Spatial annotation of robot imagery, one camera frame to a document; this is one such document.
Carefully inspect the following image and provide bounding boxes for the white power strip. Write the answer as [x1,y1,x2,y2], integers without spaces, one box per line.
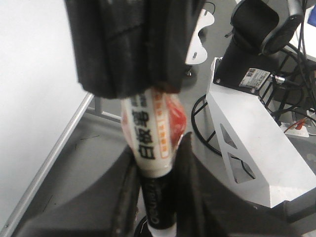
[280,117,310,138]

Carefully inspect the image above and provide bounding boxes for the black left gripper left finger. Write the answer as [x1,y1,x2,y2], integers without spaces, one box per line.
[17,147,140,237]

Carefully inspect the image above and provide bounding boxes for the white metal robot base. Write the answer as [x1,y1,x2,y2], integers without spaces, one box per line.
[206,57,316,208]

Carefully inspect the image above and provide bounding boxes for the white black whiteboard marker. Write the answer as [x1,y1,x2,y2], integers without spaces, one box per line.
[121,87,187,237]

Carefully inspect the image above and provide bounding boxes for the black cable bundle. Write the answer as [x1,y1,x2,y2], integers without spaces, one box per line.
[259,0,316,136]

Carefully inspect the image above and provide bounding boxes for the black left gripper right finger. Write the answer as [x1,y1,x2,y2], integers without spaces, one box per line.
[173,132,299,237]

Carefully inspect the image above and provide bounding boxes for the black round stool frame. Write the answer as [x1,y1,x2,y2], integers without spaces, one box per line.
[190,95,222,157]

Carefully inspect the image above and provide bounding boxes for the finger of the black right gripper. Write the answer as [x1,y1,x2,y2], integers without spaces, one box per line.
[65,0,148,99]
[147,0,205,93]

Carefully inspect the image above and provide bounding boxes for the white curved bracket plate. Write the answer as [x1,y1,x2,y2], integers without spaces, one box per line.
[185,9,215,65]

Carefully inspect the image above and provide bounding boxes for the white whiteboard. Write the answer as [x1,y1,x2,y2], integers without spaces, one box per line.
[0,0,92,237]

